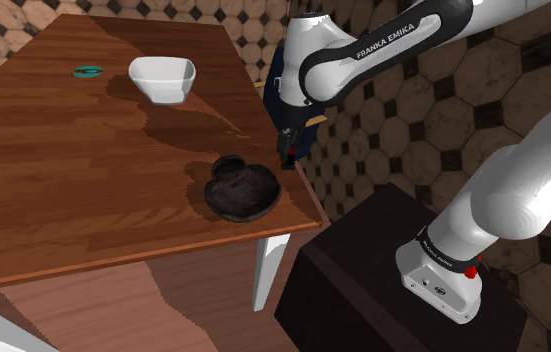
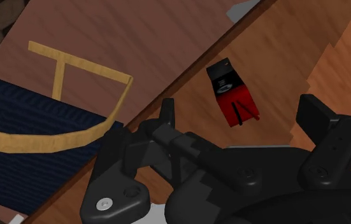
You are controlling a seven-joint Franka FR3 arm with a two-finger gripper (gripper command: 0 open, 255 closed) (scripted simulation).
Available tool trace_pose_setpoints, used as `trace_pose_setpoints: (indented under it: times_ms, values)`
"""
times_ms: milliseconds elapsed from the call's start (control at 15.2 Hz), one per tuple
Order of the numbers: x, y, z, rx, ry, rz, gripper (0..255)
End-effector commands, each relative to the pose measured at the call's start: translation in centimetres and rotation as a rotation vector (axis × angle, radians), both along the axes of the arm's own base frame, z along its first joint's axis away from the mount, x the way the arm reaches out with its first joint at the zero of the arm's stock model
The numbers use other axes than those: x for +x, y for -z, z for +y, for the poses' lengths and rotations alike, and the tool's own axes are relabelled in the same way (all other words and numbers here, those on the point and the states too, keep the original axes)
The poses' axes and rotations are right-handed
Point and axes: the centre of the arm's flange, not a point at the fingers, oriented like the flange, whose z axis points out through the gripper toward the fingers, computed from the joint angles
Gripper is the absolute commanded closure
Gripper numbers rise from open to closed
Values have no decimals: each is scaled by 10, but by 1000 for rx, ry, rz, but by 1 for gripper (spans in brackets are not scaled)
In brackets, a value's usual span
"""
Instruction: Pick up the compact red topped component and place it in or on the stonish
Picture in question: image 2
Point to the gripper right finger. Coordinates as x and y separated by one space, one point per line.
333 155

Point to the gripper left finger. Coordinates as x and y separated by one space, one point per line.
116 192

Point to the brown wooden table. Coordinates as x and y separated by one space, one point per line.
274 62

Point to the red and black box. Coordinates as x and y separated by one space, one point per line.
235 99

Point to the chair with navy seat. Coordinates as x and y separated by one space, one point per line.
23 124

